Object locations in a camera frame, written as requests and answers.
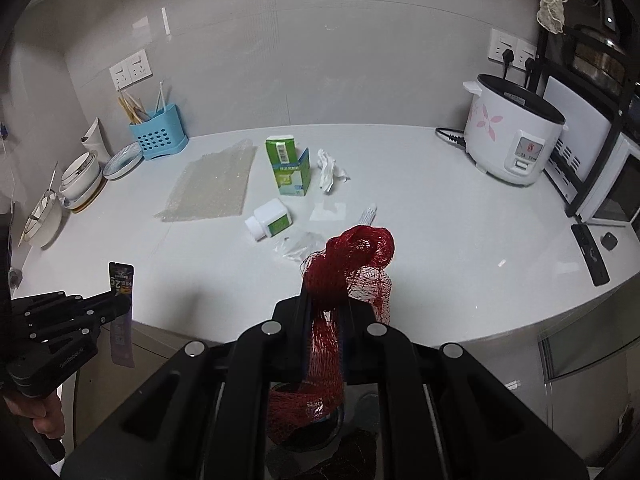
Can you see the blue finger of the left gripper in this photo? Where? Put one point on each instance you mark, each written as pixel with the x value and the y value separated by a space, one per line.
pixel 100 309

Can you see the purple snack wrapper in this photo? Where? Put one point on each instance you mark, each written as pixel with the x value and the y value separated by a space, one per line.
pixel 122 280

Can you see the red mesh net bag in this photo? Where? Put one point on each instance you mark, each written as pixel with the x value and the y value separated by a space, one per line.
pixel 351 267

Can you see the white tissue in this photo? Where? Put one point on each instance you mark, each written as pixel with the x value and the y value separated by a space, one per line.
pixel 329 172

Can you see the left hand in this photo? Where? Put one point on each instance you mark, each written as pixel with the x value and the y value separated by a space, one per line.
pixel 45 414

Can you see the white bowl with rack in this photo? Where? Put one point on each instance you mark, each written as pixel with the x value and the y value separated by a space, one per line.
pixel 45 220

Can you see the stacked white bowls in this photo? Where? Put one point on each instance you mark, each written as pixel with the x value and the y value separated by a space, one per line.
pixel 81 182

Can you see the white plate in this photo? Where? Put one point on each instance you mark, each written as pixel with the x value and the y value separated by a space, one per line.
pixel 123 162

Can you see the clear bubble wrap sheet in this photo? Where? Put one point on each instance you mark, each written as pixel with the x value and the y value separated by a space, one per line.
pixel 214 186

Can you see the white ceramic jug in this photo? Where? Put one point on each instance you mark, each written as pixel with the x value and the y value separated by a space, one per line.
pixel 93 142

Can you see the blue utensil holder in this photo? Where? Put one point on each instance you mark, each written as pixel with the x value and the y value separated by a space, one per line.
pixel 162 135

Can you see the white pill bottle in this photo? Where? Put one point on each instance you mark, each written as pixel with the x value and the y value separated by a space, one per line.
pixel 268 220

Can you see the wooden chopsticks bundle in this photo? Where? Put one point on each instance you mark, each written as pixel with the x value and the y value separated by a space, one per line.
pixel 133 109

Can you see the clear plastic wrapper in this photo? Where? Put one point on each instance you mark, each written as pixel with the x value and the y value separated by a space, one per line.
pixel 299 245

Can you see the green white carton box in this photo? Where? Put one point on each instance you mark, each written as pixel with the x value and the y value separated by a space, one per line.
pixel 290 165

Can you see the white striped paper strip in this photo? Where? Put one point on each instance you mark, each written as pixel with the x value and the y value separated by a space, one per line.
pixel 368 215

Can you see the white pink rice cooker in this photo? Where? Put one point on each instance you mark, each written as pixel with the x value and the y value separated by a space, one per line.
pixel 510 132

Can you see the small black square object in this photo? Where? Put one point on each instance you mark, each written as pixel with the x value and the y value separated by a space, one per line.
pixel 609 241

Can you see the white microwave oven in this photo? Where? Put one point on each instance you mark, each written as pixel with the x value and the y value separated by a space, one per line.
pixel 614 198

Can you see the black metal rack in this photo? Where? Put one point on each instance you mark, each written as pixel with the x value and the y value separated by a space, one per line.
pixel 551 60

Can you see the left wall power socket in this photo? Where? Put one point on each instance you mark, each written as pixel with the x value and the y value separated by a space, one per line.
pixel 131 70

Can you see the wall power socket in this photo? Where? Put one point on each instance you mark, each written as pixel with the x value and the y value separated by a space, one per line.
pixel 131 70
pixel 501 42

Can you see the right wall power socket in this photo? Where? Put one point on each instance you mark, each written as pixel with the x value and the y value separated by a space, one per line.
pixel 501 42

